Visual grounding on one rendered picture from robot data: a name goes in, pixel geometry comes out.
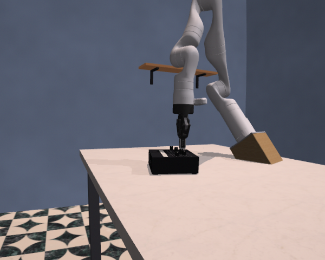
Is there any black lighting desk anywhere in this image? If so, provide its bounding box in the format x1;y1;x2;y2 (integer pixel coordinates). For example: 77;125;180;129
148;146;199;175

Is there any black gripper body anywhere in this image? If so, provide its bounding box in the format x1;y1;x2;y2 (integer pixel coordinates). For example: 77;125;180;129
173;104;194;129

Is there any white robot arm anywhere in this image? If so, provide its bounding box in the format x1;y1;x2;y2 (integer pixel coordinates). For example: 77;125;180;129
170;0;256;142

